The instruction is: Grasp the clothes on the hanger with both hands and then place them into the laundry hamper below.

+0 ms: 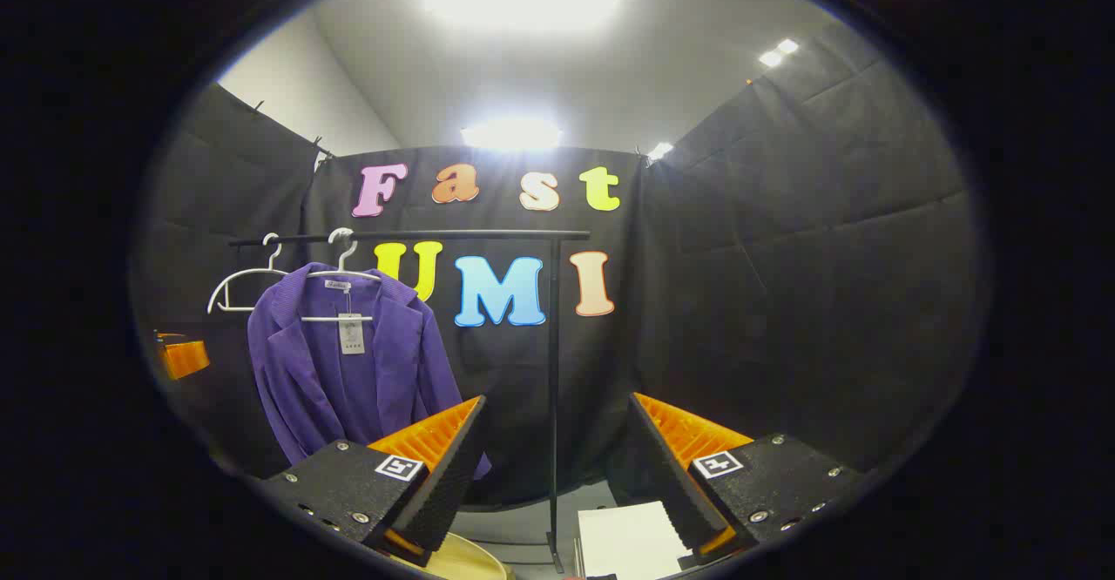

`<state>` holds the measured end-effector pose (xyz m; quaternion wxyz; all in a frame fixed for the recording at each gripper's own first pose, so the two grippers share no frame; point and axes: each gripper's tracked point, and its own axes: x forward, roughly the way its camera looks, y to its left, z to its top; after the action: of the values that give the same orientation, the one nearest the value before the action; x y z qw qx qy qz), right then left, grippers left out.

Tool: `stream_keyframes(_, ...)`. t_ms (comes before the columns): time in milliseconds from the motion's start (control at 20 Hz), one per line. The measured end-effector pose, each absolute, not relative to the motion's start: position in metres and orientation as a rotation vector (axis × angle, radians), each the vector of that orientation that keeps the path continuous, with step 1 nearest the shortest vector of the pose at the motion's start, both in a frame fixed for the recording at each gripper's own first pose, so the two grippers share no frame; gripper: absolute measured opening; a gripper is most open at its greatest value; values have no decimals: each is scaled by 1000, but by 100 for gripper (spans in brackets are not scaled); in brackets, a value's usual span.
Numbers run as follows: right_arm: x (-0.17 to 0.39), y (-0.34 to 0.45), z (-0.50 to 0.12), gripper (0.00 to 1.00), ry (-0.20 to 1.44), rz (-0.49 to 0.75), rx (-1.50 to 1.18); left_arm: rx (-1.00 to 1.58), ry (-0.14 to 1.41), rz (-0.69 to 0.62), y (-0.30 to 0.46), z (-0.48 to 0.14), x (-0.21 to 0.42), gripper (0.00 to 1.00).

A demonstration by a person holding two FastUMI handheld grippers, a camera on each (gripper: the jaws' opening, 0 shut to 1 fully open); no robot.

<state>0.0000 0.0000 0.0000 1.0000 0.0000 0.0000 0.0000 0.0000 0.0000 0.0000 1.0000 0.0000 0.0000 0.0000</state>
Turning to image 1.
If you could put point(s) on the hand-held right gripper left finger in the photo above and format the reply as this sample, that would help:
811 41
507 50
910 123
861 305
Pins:
453 475

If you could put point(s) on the black metal clothes rack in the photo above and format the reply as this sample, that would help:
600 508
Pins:
488 235

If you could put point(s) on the black backdrop cloth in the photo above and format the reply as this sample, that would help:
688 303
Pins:
784 301

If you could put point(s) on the white hanger with taped hook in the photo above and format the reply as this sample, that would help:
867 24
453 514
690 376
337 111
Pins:
322 319

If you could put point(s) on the beige laundry hamper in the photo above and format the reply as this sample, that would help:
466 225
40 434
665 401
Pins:
466 561

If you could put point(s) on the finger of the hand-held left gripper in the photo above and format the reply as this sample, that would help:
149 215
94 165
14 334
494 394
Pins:
185 358

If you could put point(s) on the purple ribbed jacket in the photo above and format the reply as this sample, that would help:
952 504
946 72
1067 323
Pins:
296 362

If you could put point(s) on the white flat board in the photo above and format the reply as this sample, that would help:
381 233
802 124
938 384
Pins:
627 541

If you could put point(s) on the white plastic hanger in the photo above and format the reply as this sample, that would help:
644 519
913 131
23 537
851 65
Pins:
235 308

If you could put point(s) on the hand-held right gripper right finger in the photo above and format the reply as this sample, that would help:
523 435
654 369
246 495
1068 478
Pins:
658 475

